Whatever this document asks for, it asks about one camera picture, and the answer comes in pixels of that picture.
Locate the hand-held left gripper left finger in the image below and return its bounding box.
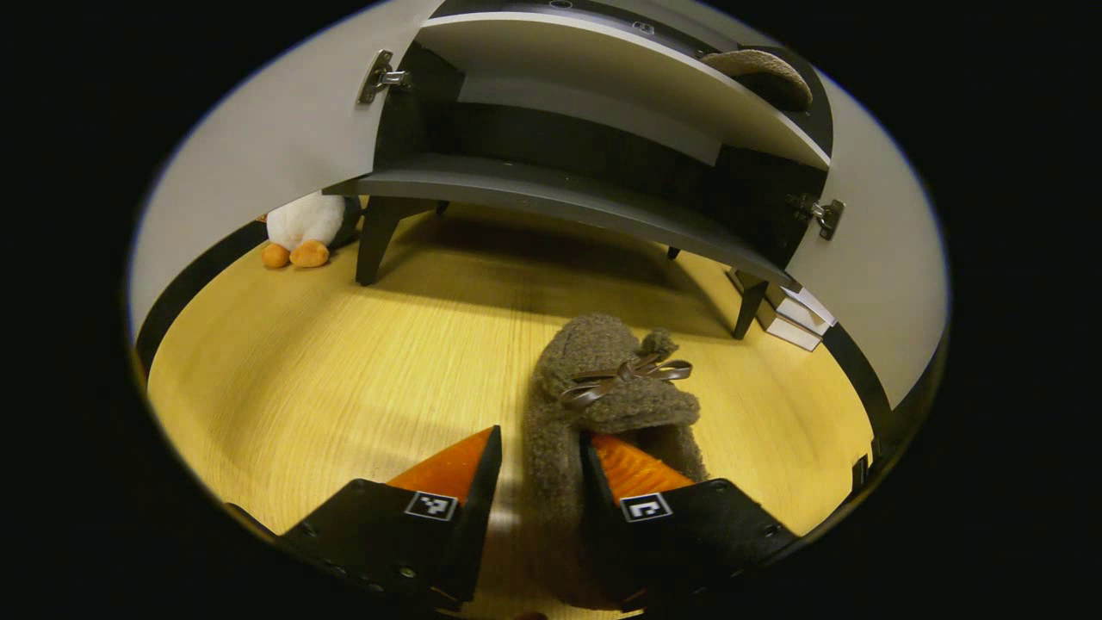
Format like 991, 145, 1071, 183
275, 425, 504, 612

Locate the brown fuzzy shoe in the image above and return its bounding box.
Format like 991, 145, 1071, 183
702, 49, 814, 113
523, 312, 709, 612

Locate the white plush penguin toy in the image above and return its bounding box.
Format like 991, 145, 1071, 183
261, 191, 362, 270

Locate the white shoe cabinet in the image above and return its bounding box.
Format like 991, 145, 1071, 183
323, 0, 849, 341

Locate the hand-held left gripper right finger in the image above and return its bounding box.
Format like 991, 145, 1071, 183
577, 432, 802, 612

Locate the white shoe cabinet door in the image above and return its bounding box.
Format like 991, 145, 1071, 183
129, 0, 444, 337
788, 73, 948, 410

